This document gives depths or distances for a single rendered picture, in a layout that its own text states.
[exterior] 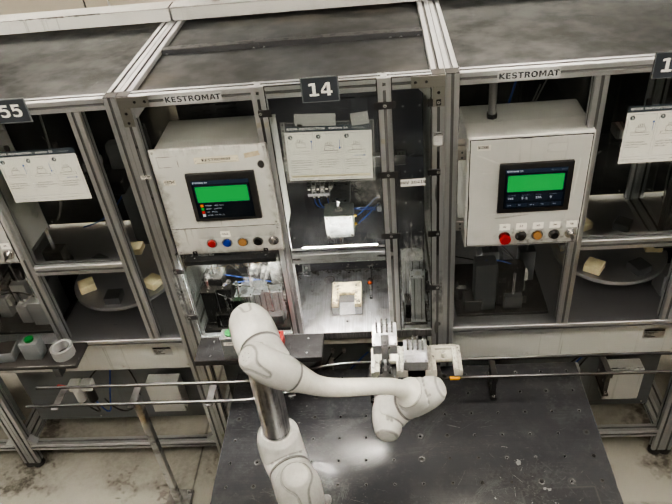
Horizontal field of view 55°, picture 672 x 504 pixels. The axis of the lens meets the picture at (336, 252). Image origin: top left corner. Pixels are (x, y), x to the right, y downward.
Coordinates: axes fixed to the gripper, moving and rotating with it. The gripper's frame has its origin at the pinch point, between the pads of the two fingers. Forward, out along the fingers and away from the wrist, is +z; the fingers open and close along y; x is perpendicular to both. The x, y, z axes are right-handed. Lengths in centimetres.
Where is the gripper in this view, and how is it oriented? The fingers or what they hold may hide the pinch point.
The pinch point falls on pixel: (385, 346)
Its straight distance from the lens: 252.1
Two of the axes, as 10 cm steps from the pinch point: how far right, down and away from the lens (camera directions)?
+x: -10.0, 0.4, 0.8
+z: 0.4, -6.2, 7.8
